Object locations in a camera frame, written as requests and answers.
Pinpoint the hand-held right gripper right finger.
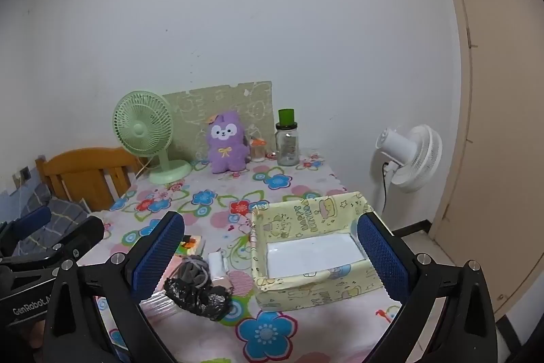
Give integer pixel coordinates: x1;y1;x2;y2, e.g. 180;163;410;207
356;212;498;363

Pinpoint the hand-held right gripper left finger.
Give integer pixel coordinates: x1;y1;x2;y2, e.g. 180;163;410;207
42;211;186;363

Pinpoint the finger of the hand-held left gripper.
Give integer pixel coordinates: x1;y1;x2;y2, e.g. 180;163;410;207
15;215;105;270
0;205;52;250

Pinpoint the colourful cartoon tissue packet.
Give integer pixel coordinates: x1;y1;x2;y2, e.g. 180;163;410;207
178;234;204;257

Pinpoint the grey drawstring pouch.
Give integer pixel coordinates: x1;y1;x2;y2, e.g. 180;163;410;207
176;254;211;287

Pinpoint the pink packet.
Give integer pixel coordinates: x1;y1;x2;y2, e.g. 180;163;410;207
140;257;188;317

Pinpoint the black plastic bag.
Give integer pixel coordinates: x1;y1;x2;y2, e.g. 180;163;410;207
165;277;232;322

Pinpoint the yellow printed storage box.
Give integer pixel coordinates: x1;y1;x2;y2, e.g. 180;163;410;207
250;192;398;312

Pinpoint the grey plaid bedding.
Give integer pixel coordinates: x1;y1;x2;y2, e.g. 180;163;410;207
13;182;92;257

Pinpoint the small white packet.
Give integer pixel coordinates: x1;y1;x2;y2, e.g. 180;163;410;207
207;252;230;276

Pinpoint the wooden chair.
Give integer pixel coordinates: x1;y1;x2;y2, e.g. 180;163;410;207
35;147;143;213

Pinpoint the white standing fan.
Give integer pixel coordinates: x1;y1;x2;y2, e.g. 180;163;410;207
376;124;443;194

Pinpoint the floral tablecloth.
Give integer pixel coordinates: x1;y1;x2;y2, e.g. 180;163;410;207
76;156;447;363

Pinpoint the green desk fan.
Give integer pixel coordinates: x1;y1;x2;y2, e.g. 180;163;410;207
113;91;193;185

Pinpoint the purple plush toy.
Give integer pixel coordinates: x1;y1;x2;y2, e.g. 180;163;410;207
206;111;251;175

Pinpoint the small jar orange lid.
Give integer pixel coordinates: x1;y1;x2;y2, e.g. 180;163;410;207
251;137;268;163

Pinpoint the glass mug jar green lid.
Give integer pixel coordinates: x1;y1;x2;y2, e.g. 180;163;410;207
275;108;301;167

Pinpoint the green printed cardboard sheet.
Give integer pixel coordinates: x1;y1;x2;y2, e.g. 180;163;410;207
163;81;275;164

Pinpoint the beige door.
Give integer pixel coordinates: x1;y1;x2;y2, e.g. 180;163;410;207
427;0;544;323

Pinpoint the black fan cable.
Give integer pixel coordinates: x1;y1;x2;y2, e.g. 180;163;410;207
381;161;389;215

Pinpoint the pale desk fan cord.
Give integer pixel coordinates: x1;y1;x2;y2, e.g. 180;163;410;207
135;156;154;179

